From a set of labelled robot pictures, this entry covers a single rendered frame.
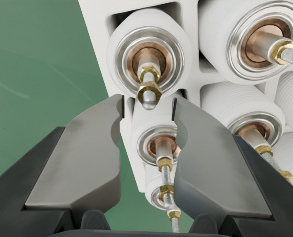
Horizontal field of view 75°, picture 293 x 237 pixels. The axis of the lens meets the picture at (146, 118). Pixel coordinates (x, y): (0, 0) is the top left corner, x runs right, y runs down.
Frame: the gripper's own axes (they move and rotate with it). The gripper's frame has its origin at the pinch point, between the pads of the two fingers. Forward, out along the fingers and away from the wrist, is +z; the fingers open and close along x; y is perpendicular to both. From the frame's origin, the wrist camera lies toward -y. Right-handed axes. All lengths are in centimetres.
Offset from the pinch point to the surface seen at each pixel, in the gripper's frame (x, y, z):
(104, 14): -5.9, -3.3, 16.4
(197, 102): 8.3, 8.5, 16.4
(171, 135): 3.6, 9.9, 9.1
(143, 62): -0.5, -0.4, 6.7
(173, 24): 2.3, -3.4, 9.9
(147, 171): 1.0, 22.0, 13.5
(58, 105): -23.8, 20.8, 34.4
